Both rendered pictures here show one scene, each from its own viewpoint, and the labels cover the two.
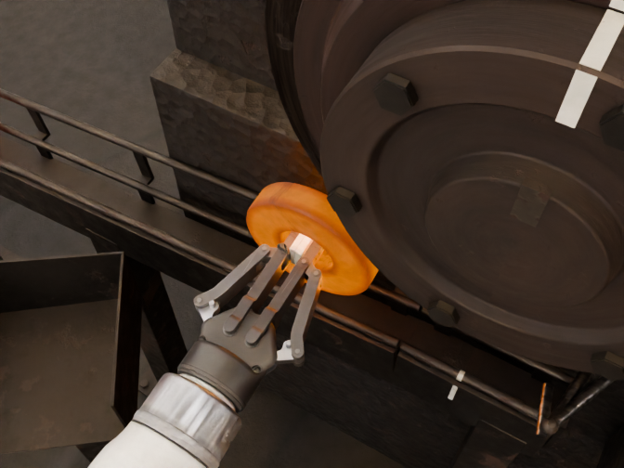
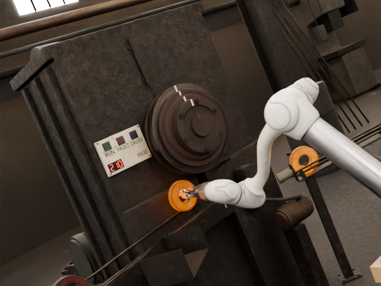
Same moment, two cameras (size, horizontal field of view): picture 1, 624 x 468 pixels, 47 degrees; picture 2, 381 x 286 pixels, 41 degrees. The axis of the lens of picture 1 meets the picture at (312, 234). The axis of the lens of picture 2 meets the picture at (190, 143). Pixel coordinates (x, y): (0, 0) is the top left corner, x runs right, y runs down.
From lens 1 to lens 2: 2.34 m
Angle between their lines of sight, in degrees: 71
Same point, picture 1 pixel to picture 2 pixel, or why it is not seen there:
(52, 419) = (195, 260)
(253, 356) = not seen: hidden behind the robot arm
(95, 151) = not seen: outside the picture
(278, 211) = (175, 186)
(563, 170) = (197, 113)
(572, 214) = (201, 113)
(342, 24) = (168, 124)
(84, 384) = (190, 259)
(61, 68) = not seen: outside the picture
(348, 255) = (189, 184)
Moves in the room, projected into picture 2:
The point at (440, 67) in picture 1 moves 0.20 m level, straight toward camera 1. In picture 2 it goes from (182, 109) to (213, 96)
